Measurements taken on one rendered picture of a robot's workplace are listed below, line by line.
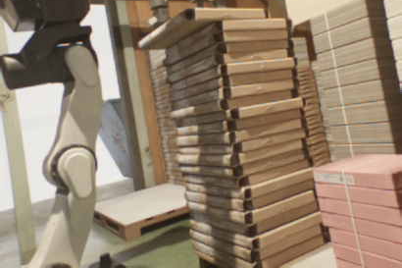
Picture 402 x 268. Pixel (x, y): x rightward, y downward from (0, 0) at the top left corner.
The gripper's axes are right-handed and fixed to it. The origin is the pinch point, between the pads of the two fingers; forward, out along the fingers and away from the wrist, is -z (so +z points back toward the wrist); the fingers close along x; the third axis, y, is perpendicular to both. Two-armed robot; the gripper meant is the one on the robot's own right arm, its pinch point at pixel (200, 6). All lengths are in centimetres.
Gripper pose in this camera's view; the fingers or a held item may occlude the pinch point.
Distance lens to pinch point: 150.4
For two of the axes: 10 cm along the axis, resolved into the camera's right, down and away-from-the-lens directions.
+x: -5.2, 1.3, 8.4
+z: -1.7, -9.8, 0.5
